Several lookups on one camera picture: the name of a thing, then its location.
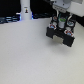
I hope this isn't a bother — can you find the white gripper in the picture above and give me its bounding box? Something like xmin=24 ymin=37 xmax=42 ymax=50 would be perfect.
xmin=51 ymin=0 xmax=72 ymax=27

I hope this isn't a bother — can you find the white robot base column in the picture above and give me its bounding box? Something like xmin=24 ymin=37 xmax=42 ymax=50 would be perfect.
xmin=20 ymin=0 xmax=32 ymax=20

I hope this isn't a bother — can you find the black keyboard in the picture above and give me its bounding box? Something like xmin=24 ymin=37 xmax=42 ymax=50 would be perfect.
xmin=0 ymin=14 xmax=21 ymax=24

